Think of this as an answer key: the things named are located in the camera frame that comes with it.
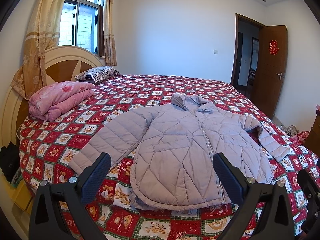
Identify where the beige patterned right curtain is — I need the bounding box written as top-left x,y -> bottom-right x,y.
103,0 -> 117,67

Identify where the red double happiness decoration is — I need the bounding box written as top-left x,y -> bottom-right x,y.
268,40 -> 279,56

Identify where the beige patterned curtain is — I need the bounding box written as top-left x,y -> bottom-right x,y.
11,0 -> 65,100
103,0 -> 117,67

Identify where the folded pink floral quilt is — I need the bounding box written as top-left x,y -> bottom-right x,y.
28,81 -> 95,122

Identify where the clothes pile on floor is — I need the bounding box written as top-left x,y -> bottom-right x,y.
283,125 -> 310,144

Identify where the window with metal frame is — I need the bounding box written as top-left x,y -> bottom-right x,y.
59,0 -> 102,56

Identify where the cream and wood headboard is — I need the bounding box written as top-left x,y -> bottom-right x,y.
1,46 -> 103,147

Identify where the beige patterned left curtain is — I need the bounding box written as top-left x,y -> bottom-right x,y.
11,0 -> 65,100

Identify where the red patchwork cartoon bedspread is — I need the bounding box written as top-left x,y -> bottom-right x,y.
20,75 -> 319,239

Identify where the striped grey pillow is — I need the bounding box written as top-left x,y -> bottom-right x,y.
75,66 -> 120,84

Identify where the lilac quilted puffer jacket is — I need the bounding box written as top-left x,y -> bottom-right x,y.
69,94 -> 289,211

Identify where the black clothes pile by bed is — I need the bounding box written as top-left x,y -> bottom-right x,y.
0,142 -> 21,184

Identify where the brown wooden door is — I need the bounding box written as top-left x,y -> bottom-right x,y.
251,25 -> 288,119

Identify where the dark wooden door frame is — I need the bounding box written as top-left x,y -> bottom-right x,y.
230,13 -> 266,85

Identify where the yellow bedside cabinet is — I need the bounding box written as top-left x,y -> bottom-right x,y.
7,179 -> 33,211

